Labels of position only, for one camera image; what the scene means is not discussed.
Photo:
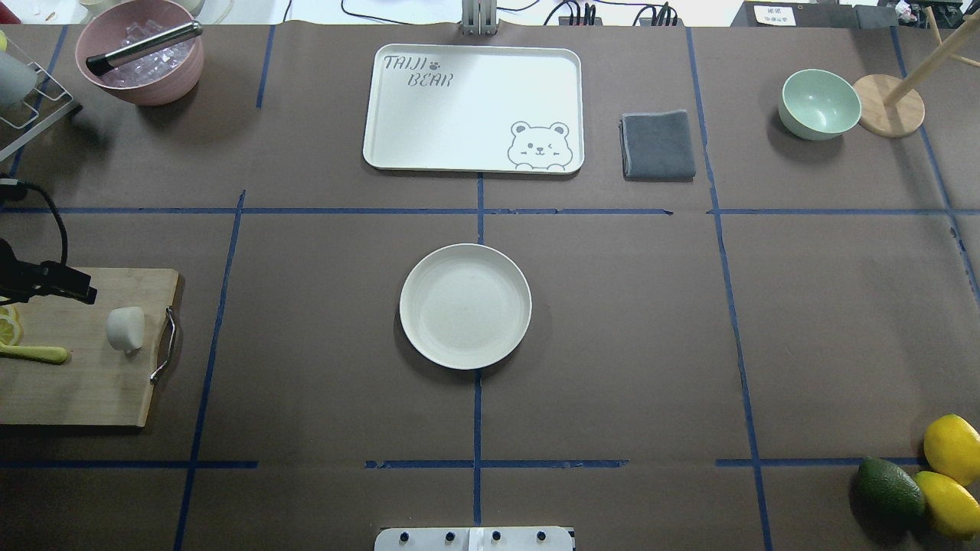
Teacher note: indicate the wooden cutting board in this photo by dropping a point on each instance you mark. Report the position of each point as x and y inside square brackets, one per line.
[98, 385]

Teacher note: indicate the black box with label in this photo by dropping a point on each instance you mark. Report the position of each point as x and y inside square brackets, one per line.
[812, 15]

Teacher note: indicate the pink bowl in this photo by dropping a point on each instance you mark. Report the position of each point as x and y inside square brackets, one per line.
[149, 81]

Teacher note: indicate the lemon slices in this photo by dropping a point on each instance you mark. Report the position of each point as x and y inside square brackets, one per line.
[11, 328]

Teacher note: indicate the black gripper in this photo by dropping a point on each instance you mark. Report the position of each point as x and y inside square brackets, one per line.
[55, 282]

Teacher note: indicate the yellow lemon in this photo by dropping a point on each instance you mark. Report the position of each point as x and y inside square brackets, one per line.
[951, 447]
[952, 510]

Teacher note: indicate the round white plate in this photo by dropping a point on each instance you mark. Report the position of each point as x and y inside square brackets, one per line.
[465, 306]

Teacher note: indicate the aluminium frame post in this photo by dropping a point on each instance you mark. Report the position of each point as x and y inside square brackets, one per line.
[479, 17]

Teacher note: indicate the grey folded cloth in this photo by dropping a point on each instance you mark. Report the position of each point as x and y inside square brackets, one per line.
[657, 146]

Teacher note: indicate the white steamed bun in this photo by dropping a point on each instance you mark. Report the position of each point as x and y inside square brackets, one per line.
[125, 328]

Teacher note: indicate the black steel tongs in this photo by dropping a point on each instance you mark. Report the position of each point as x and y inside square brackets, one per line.
[166, 45]

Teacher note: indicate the mint green bowl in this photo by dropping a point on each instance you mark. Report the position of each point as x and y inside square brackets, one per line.
[816, 105]

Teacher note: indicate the metal cup rack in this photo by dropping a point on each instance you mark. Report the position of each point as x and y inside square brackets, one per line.
[34, 99]

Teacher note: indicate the wooden mug tree stand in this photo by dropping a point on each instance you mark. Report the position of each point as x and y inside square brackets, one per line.
[890, 106]

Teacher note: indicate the green avocado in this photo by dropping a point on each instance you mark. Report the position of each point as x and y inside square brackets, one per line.
[889, 491]

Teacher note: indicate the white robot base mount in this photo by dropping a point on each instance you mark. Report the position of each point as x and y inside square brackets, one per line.
[476, 538]

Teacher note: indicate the black power strip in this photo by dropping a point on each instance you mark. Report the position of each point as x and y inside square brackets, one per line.
[614, 14]

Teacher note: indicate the cream bear tray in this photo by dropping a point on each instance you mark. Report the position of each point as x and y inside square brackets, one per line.
[475, 108]

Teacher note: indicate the yellow-green peeler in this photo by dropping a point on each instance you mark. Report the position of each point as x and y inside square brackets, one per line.
[43, 354]

